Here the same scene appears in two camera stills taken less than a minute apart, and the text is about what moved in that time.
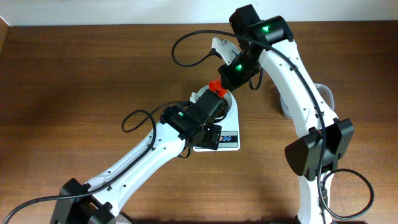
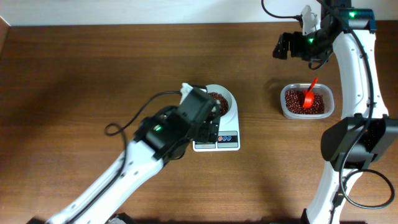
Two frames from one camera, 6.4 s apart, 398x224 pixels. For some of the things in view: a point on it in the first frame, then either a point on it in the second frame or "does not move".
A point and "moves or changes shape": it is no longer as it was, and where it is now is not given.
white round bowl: x=231 y=103 does not move
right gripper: x=232 y=82 -> x=288 y=44
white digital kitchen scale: x=229 y=136 does not move
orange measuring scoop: x=216 y=86 moves or changes shape
